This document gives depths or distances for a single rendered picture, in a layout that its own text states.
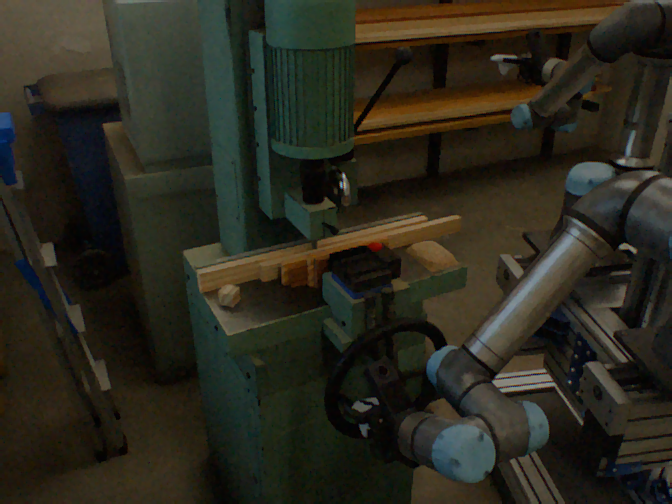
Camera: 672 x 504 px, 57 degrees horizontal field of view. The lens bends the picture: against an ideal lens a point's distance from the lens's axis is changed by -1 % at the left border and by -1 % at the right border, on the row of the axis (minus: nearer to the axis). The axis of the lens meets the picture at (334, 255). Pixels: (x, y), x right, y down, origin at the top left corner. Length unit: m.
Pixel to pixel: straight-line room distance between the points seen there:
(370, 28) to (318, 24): 2.21
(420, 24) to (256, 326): 2.53
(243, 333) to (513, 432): 0.59
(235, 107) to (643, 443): 1.16
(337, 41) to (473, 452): 0.76
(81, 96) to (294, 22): 1.83
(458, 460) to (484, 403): 0.14
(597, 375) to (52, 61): 2.90
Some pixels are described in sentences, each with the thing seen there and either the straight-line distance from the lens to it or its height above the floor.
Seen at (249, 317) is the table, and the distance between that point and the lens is 1.33.
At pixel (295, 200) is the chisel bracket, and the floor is 1.07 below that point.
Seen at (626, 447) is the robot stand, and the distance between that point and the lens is 1.53.
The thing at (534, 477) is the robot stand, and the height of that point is 0.23.
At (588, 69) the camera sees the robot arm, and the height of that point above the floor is 1.29.
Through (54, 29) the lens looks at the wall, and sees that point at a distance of 3.50.
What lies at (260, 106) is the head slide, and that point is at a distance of 1.42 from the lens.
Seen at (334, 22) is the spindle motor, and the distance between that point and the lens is 1.23.
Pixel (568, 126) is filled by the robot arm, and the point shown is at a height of 1.08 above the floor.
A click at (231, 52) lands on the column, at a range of 1.45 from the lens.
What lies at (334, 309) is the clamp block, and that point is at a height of 0.90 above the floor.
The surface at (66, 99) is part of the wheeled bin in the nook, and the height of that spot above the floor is 0.94.
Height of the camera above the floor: 1.65
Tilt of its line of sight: 29 degrees down
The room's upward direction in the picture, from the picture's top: straight up
